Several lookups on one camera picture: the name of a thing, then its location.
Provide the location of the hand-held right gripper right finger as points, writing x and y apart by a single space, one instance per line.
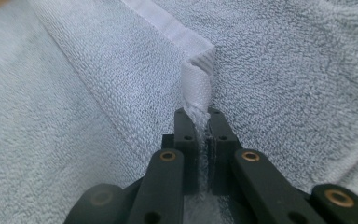
222 146

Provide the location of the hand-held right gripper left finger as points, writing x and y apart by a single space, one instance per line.
185 146

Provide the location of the light blue towel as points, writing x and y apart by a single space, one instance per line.
90 93

